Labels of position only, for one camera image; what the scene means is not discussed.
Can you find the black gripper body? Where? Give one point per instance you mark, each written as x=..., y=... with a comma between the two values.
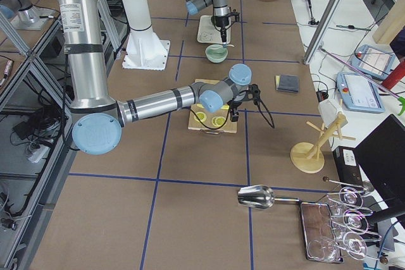
x=221, y=23
x=236, y=102

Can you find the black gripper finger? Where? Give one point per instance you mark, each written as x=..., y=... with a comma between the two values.
x=234, y=115
x=223, y=33

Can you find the green ceramic bowl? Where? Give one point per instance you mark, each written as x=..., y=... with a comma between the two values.
x=216, y=53

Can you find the white bear tray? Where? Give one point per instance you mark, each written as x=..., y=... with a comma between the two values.
x=207, y=33

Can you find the wooden cutting board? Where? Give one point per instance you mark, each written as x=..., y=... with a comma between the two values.
x=210, y=113

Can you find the lemon slice right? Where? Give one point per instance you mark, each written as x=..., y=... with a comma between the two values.
x=218, y=121

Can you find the lemon slice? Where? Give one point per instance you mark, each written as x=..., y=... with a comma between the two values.
x=218, y=121
x=200, y=117

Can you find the lemon slice left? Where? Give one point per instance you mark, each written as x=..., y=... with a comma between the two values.
x=200, y=117

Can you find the dark sponge cloth pad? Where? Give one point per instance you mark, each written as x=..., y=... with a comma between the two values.
x=287, y=83

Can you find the wooden mug tree stand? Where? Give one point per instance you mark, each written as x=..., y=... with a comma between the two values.
x=307, y=157

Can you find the steel scoop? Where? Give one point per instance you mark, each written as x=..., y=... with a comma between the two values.
x=262, y=197

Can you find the near teach pendant tablet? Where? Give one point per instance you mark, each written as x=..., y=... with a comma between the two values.
x=358, y=94

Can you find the teach pendant tablet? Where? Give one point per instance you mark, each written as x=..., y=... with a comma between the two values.
x=373, y=61
x=358, y=94

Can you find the green wrist watch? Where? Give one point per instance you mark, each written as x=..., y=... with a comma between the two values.
x=352, y=27

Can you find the far teach pendant tablet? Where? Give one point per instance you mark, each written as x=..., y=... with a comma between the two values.
x=373, y=61

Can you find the black monitor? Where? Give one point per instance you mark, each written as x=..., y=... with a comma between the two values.
x=381, y=157

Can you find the red bottle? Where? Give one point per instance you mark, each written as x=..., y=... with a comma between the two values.
x=395, y=76

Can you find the metal grabber stick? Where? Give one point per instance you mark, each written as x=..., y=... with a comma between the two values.
x=400, y=99

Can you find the wine glass rack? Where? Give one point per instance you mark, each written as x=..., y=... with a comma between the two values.
x=349, y=223

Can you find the dark wooden tray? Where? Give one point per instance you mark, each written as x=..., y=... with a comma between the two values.
x=316, y=223

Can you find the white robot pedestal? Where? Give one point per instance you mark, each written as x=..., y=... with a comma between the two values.
x=144, y=49

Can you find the aluminium frame post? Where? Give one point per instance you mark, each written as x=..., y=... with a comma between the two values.
x=321, y=30

